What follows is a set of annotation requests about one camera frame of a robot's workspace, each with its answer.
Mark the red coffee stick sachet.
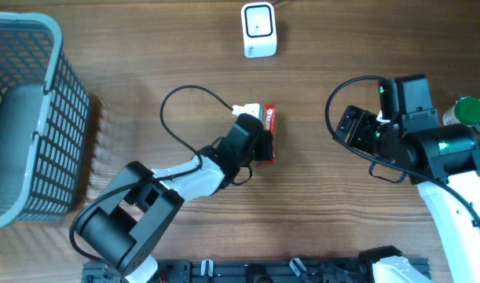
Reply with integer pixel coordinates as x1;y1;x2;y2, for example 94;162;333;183
263;104;277;164

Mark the green lid jar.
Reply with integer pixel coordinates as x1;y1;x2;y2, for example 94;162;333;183
442;97;480;127

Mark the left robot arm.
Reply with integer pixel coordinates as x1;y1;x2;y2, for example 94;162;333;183
69;114;273;282

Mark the white barcode scanner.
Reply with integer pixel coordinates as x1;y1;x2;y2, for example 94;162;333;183
240;2;277;59

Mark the grey plastic mesh basket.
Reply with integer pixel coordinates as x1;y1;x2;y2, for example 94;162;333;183
0;12;91;229

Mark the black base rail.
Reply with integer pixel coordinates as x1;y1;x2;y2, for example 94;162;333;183
81;257;432;283

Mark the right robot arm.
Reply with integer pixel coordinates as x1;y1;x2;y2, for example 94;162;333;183
324;74;480;282

